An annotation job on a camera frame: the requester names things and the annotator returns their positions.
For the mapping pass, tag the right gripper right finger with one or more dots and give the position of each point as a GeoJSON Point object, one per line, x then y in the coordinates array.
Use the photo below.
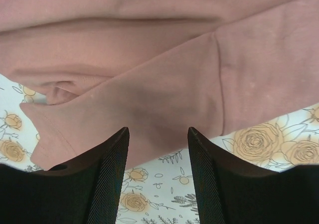
{"type": "Point", "coordinates": [230, 190]}

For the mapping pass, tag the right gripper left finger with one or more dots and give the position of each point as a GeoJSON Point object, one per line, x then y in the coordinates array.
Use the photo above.
{"type": "Point", "coordinates": [83, 190]}

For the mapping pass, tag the pink printed t-shirt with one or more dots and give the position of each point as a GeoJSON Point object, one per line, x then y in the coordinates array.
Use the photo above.
{"type": "Point", "coordinates": [156, 67]}

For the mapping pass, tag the floral table mat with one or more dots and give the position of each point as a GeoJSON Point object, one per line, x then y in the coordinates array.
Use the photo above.
{"type": "Point", "coordinates": [162, 191]}

